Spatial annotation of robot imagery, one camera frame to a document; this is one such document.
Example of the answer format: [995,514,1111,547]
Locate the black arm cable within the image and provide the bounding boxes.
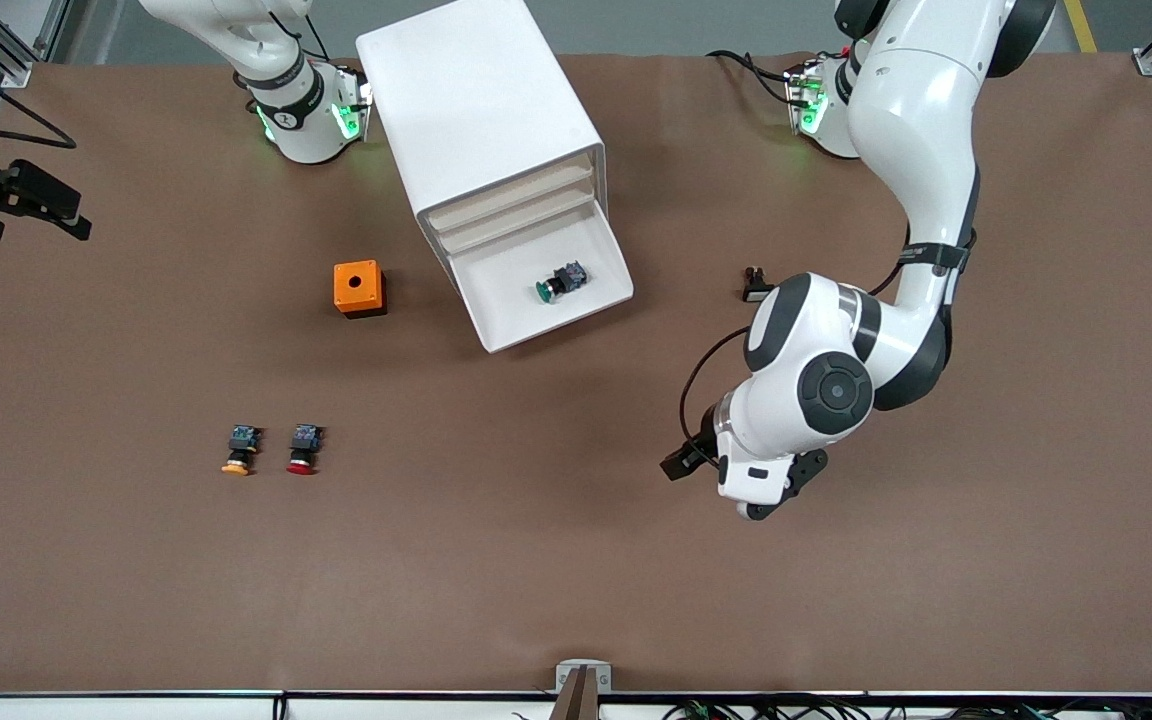
[678,325,767,471]
[0,45,77,151]

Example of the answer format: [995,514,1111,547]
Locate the brown table cover sheet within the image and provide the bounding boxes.
[0,52,1152,695]

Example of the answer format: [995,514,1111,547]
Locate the white lowest cabinet drawer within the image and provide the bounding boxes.
[448,200,635,354]

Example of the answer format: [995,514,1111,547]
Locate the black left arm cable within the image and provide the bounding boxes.
[678,325,767,471]

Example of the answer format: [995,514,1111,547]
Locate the white table edge rail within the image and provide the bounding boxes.
[0,690,1152,720]

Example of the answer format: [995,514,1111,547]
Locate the orange button enclosure box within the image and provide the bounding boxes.
[333,260,388,319]

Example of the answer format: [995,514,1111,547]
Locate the black base cable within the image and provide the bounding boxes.
[706,48,799,109]

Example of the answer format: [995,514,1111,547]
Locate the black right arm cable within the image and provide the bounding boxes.
[0,45,77,151]

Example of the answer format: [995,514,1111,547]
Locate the red mushroom push button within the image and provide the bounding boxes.
[286,423,327,477]

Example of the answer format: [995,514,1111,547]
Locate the green mushroom push button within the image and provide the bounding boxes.
[535,261,590,305]

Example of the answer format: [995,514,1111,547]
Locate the yellow mushroom push button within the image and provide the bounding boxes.
[220,424,264,477]

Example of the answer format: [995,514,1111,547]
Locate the grey aluminium edge bracket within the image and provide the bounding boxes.
[555,659,613,696]

